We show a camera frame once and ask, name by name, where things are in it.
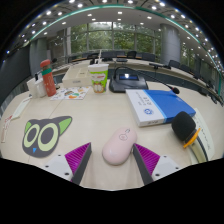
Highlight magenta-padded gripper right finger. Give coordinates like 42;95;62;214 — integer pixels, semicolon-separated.
132;143;183;187

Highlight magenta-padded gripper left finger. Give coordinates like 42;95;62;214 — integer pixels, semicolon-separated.
42;142;92;186

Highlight pink computer mouse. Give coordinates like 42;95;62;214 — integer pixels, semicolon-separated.
101;126;138;166

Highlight cat-face mouse pad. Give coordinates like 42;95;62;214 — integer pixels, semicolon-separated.
21;115;73;159

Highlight white printed paper sheet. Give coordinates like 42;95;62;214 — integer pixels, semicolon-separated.
188;107;216;161

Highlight blue and white book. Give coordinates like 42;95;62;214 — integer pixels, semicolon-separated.
125;88;197;128

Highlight colourful sticker sheet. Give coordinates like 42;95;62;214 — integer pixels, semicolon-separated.
50;86;91;101

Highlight white paper cup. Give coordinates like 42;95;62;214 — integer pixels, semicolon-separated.
26;78;38;99

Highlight red thermos bottle green band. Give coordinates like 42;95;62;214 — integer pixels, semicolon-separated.
39;59;58;98

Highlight black gooseneck microphone console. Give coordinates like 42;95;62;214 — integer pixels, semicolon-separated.
108;65;181;95

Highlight beige cardboard box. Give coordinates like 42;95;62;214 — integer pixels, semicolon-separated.
61;64;93;89

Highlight green-white drink cup with straw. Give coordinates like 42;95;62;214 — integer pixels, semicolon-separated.
87;49;110;94

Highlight black desk microphone units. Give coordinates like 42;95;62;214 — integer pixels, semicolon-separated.
114;58;173;70

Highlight long curved conference desk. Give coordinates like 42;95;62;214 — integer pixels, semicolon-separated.
49;58;221;101

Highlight dark office chairs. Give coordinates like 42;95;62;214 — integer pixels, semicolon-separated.
68;49;221;101

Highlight ceiling lights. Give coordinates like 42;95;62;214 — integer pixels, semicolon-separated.
4;0;224;74

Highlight black handheld microphone orange ring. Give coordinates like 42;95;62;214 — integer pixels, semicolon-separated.
171;110;209;164

